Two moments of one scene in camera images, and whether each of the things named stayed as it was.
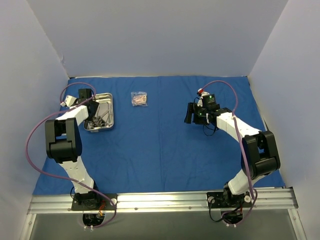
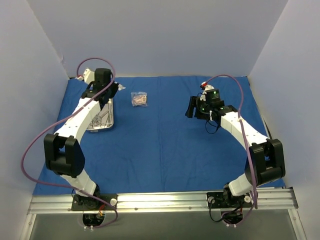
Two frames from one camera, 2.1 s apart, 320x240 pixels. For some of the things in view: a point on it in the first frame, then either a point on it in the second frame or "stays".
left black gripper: [93, 108] → [110, 89]
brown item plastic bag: [139, 99] stays
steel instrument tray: [103, 117] stays
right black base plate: [224, 200] stays
